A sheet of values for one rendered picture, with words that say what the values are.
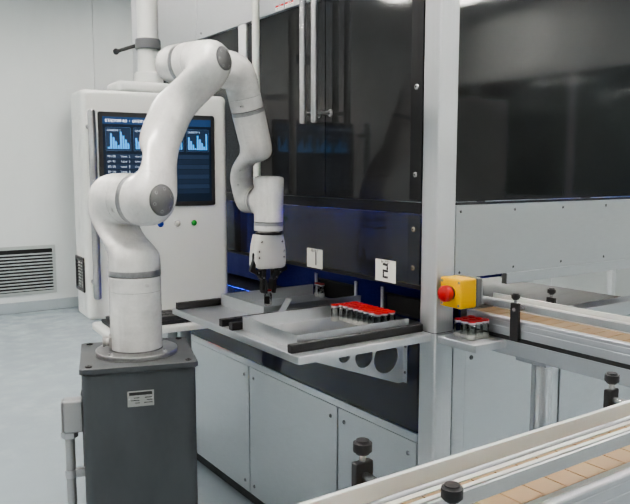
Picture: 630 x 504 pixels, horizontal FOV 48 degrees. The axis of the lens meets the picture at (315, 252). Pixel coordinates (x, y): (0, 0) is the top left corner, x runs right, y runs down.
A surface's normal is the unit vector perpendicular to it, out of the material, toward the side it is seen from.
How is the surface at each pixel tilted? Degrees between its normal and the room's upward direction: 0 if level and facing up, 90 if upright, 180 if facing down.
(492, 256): 90
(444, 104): 90
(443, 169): 90
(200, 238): 90
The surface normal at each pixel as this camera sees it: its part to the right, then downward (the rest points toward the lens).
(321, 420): -0.83, 0.07
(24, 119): 0.57, 0.09
